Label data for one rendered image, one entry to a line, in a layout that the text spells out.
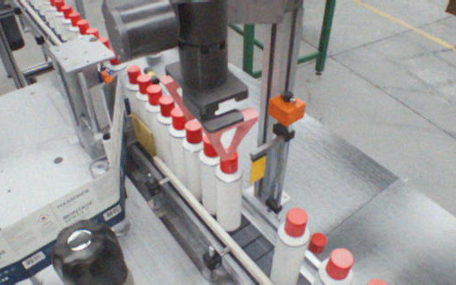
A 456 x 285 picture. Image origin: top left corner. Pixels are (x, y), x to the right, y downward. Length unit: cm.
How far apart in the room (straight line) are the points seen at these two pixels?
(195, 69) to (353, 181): 67
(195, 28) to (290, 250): 37
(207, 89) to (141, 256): 45
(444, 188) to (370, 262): 153
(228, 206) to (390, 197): 45
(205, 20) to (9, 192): 74
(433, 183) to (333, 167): 138
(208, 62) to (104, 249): 24
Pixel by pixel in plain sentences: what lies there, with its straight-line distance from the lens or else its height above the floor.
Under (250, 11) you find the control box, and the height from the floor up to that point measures 131.
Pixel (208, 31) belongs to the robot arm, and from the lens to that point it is 40.
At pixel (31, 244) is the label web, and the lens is 73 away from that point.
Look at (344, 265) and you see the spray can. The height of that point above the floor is 108.
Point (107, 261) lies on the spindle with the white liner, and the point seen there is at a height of 116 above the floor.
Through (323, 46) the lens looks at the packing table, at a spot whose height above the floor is 25.
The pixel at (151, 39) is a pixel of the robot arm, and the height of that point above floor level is 138.
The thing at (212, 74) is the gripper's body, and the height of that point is 132.
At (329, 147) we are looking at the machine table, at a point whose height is 83.
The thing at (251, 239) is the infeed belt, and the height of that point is 88.
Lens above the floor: 155
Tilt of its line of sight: 42 degrees down
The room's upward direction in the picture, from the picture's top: straight up
